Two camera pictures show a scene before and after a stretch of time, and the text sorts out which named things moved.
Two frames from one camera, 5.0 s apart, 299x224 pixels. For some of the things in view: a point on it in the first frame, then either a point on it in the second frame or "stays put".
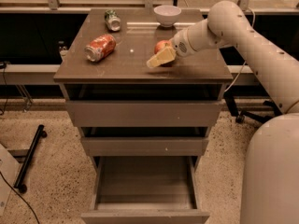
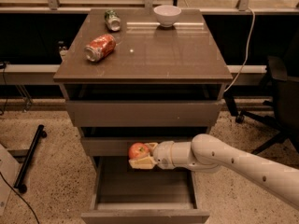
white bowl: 167,15 stays put
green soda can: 112,20 stays put
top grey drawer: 144,113 stays put
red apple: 162,45 to 137,150
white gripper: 179,44 to 163,155
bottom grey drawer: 145,189 stays put
